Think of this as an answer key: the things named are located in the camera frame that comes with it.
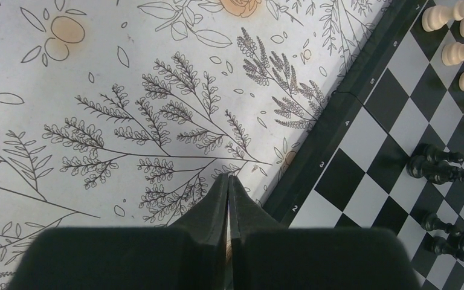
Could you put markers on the black white chess board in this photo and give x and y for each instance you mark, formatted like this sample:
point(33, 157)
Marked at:
point(351, 169)

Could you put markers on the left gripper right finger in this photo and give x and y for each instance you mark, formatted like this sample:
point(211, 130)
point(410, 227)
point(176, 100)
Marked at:
point(267, 255)

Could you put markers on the floral patterned table mat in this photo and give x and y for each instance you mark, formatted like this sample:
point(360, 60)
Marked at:
point(123, 113)

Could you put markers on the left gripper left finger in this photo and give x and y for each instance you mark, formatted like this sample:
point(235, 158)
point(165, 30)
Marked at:
point(188, 254)

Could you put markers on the black chess piece on board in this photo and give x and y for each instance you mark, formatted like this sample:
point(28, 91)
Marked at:
point(440, 246)
point(431, 222)
point(436, 165)

